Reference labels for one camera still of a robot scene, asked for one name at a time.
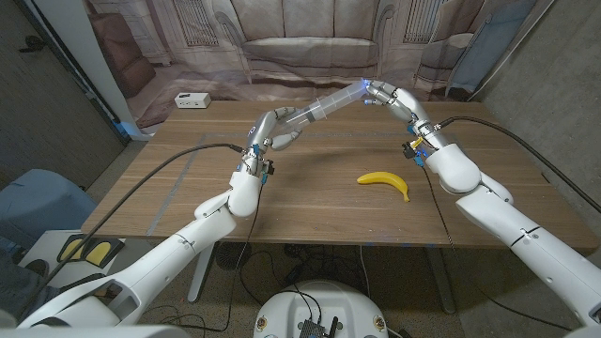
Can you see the black and yellow foot pedal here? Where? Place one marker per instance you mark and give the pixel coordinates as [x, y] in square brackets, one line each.
[75, 250]

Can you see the white floor platform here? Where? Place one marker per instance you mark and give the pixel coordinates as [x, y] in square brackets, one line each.
[117, 263]

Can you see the blue-grey upholstered seat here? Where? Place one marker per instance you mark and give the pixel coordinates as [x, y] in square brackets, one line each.
[42, 202]

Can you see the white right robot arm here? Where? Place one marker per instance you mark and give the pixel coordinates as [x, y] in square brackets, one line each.
[516, 230]

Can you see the white power box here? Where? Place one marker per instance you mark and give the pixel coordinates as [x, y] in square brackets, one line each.
[192, 100]

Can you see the grey tape outline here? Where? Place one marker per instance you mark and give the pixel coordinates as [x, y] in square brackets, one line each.
[352, 135]

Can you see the black round floor fan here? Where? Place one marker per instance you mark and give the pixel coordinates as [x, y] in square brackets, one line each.
[230, 256]

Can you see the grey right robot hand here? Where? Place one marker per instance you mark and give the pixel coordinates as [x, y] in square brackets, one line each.
[406, 103]

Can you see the white table leg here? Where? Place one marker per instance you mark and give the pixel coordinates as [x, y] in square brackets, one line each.
[199, 281]

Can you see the person's leg in jeans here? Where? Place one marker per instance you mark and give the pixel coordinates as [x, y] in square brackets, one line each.
[19, 291]

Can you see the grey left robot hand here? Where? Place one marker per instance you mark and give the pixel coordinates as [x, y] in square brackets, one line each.
[259, 129]

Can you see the black shoe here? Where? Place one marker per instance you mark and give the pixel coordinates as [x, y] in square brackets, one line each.
[37, 268]

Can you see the large clear plastic syringe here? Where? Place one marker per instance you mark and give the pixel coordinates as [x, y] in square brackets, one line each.
[338, 99]

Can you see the white upright panel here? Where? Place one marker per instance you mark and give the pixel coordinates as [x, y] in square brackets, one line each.
[80, 47]

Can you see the printed sofa room backdrop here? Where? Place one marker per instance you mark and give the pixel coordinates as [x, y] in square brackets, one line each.
[310, 47]

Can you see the yellow toy banana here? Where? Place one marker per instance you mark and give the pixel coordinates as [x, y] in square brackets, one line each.
[382, 178]

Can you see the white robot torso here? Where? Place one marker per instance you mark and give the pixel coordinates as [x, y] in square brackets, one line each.
[324, 300]

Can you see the grey table leg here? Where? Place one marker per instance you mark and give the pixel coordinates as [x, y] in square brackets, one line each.
[441, 277]

